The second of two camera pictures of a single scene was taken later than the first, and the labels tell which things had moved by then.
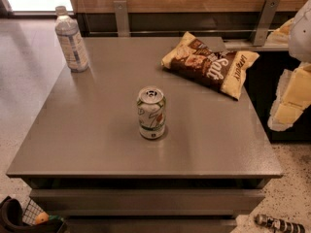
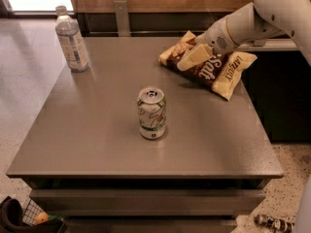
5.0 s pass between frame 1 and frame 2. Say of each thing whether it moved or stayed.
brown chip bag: stayed
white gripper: moved
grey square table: stayed
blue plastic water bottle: stayed
